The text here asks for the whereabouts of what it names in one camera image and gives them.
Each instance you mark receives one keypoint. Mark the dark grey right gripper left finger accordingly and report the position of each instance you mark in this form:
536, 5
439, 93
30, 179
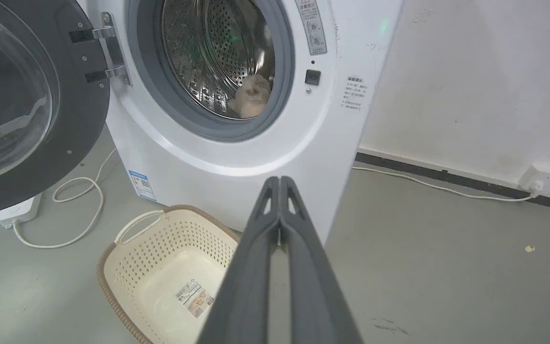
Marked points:
244, 286

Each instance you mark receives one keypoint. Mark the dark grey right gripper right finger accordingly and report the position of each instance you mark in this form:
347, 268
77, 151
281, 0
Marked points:
315, 286

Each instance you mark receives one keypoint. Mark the white front-load washing machine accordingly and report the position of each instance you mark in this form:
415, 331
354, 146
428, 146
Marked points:
237, 143

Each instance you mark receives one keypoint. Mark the metal door hinge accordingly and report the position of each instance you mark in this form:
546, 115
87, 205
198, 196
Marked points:
112, 48

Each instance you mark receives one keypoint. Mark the dark round washer door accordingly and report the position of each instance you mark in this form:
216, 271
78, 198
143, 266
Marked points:
31, 105

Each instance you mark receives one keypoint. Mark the cream perforated laundry basket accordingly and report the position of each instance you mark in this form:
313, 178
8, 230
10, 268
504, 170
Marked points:
170, 277

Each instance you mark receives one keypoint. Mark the beige garment in drum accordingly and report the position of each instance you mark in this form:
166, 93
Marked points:
252, 97

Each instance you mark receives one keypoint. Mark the white power strip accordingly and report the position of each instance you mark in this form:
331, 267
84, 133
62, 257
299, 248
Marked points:
19, 210

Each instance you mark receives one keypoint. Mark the white wall socket plug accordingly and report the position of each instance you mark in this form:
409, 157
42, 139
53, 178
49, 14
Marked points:
540, 180

